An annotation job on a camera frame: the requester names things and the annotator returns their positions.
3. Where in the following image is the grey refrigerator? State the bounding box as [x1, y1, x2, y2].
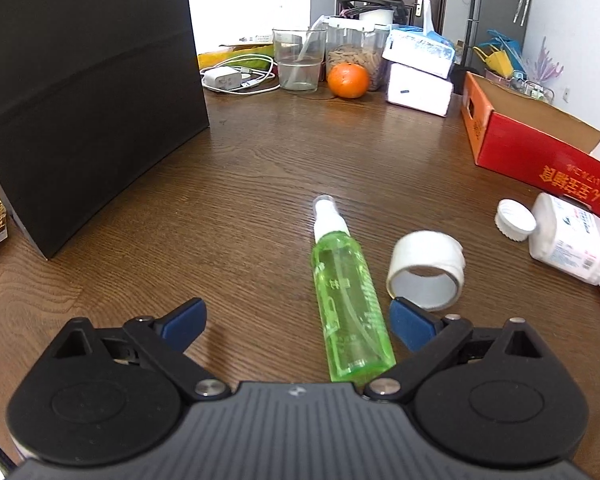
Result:
[463, 0, 531, 74]

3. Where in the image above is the purple tissue pack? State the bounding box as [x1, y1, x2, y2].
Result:
[387, 63, 453, 117]

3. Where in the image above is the white charger with cable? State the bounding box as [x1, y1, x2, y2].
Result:
[199, 53, 280, 96]

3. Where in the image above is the clear cotton swab box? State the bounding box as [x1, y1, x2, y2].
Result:
[529, 193, 600, 285]

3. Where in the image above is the orange fruit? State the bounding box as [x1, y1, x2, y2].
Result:
[327, 63, 370, 100]

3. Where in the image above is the blue tissue pack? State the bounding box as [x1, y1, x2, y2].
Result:
[382, 27, 455, 79]

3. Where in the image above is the green spray bottle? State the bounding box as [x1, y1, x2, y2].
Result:
[311, 195, 396, 386]

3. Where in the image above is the black monitor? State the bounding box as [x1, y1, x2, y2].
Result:
[0, 0, 209, 258]

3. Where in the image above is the metal storage rack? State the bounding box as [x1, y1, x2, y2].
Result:
[484, 68, 555, 104]

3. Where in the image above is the white round lid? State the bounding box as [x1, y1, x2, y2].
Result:
[494, 198, 536, 242]

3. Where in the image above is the clear food container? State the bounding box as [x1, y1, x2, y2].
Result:
[325, 16, 390, 91]

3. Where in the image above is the clear glass cup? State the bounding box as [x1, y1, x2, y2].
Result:
[273, 27, 326, 93]

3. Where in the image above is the white tape roll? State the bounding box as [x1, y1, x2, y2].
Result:
[386, 231, 466, 311]

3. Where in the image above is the red cardboard pumpkin box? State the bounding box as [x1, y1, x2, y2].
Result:
[460, 73, 600, 217]

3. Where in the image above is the yellow blue bags pile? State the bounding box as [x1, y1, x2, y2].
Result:
[472, 29, 527, 79]

